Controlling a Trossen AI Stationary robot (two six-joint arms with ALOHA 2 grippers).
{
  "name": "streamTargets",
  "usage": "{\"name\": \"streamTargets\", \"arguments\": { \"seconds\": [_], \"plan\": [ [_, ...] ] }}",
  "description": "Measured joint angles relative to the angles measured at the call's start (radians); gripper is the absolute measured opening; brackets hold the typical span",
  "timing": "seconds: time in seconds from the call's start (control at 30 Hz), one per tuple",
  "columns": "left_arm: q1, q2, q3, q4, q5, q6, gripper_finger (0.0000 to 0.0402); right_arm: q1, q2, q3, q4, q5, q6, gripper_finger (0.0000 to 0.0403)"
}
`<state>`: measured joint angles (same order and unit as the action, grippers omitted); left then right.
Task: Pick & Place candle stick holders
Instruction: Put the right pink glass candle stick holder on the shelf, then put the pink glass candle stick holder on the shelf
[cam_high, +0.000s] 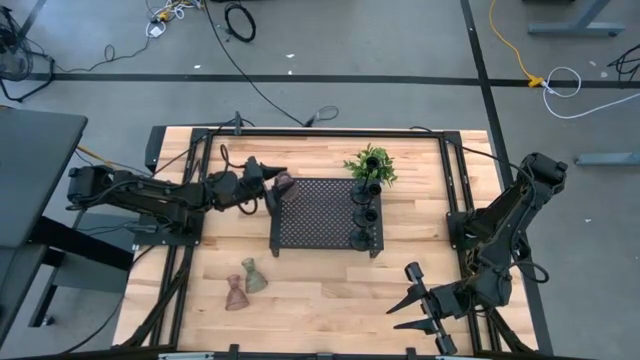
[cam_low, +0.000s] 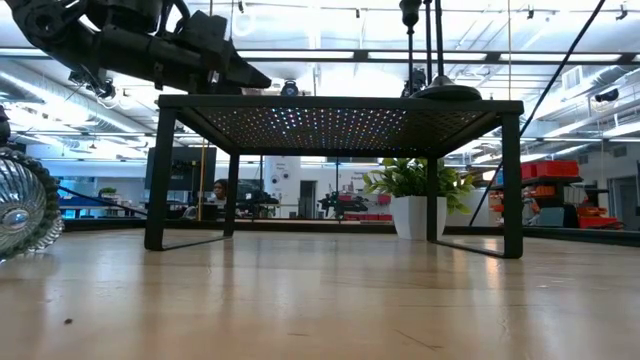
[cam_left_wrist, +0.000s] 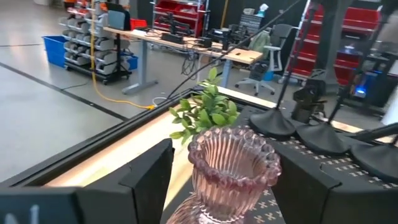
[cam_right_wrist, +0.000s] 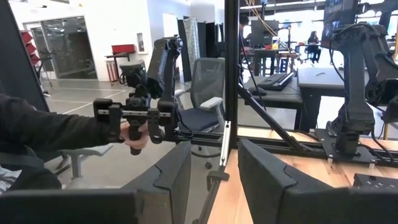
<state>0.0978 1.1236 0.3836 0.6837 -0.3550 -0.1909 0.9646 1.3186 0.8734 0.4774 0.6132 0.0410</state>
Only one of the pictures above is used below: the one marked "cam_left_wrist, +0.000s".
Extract black perforated metal shelf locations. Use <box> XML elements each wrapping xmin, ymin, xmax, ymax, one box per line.
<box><xmin>160</xmin><ymin>105</ymin><xmax>398</xmax><ymax>224</ymax></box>

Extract white teal tissue box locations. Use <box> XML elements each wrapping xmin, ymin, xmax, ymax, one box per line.
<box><xmin>256</xmin><ymin>2</ymin><xmax>270</xmax><ymax>18</ymax></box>

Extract black round lamp base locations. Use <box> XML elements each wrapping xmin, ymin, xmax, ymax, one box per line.
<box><xmin>350</xmin><ymin>133</ymin><xmax>398</xmax><ymax>184</ymax></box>

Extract white cable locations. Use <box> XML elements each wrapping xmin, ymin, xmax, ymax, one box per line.
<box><xmin>151</xmin><ymin>96</ymin><xmax>169</xmax><ymax>108</ymax></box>

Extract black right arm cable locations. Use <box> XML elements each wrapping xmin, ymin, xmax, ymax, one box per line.
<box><xmin>167</xmin><ymin>0</ymin><xmax>301</xmax><ymax>99</ymax></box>

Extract black wire crate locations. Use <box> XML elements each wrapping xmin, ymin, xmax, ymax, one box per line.
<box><xmin>238</xmin><ymin>14</ymin><xmax>264</xmax><ymax>34</ymax></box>

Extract pink ribbed glass candle holder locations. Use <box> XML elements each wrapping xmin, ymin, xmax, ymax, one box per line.
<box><xmin>166</xmin><ymin>126</ymin><xmax>282</xmax><ymax>224</ymax></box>

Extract tall black candlestick holder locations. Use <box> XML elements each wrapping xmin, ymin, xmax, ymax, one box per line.
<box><xmin>295</xmin><ymin>0</ymin><xmax>392</xmax><ymax>156</ymax></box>
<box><xmin>248</xmin><ymin>0</ymin><xmax>321</xmax><ymax>139</ymax></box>

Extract red plastic bin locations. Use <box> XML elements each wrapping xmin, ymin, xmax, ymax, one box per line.
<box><xmin>129</xmin><ymin>17</ymin><xmax>149</xmax><ymax>31</ymax></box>

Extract bin storage rack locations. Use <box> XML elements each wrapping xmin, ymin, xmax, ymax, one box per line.
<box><xmin>58</xmin><ymin>0</ymin><xmax>134</xmax><ymax>85</ymax></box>

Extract wooden desk grey legs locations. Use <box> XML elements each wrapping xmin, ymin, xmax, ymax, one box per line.
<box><xmin>103</xmin><ymin>26</ymin><xmax>264</xmax><ymax>95</ymax></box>

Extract black aluminium table frame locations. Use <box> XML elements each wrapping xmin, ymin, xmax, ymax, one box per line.
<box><xmin>0</xmin><ymin>88</ymin><xmax>398</xmax><ymax>189</ymax></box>

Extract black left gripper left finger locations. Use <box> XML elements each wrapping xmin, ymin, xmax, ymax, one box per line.
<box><xmin>76</xmin><ymin>138</ymin><xmax>175</xmax><ymax>224</ymax></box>

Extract green jacket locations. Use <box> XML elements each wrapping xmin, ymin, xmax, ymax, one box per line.
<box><xmin>248</xmin><ymin>30</ymin><xmax>271</xmax><ymax>60</ymax></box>

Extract grey office chair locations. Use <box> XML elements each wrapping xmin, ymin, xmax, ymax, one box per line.
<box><xmin>234</xmin><ymin>23</ymin><xmax>295</xmax><ymax>96</ymax></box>

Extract yellow extension cable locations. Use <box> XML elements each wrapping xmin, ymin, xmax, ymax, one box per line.
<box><xmin>89</xmin><ymin>0</ymin><xmax>156</xmax><ymax>110</ymax></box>

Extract red bin shelving unit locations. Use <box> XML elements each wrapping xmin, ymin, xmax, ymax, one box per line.
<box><xmin>287</xmin><ymin>5</ymin><xmax>382</xmax><ymax>87</ymax></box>
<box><xmin>152</xmin><ymin>0</ymin><xmax>208</xmax><ymax>38</ymax></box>

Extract green plant in white pot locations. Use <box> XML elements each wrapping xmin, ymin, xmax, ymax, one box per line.
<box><xmin>169</xmin><ymin>67</ymin><xmax>241</xmax><ymax>146</ymax></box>

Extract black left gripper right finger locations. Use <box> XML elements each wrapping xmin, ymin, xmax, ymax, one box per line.
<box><xmin>270</xmin><ymin>142</ymin><xmax>398</xmax><ymax>224</ymax></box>

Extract black computer blue light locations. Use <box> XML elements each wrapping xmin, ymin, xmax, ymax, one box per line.
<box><xmin>351</xmin><ymin>70</ymin><xmax>383</xmax><ymax>100</ymax></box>

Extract black robot equipment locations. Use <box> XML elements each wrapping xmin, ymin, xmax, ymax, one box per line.
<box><xmin>160</xmin><ymin>12</ymin><xmax>190</xmax><ymax>44</ymax></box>
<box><xmin>197</xmin><ymin>24</ymin><xmax>249</xmax><ymax>52</ymax></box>

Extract blue plastic bin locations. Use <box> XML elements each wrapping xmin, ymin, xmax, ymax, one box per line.
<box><xmin>120</xmin><ymin>52</ymin><xmax>139</xmax><ymax>71</ymax></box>
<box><xmin>42</xmin><ymin>35</ymin><xmax>68</xmax><ymax>68</ymax></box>

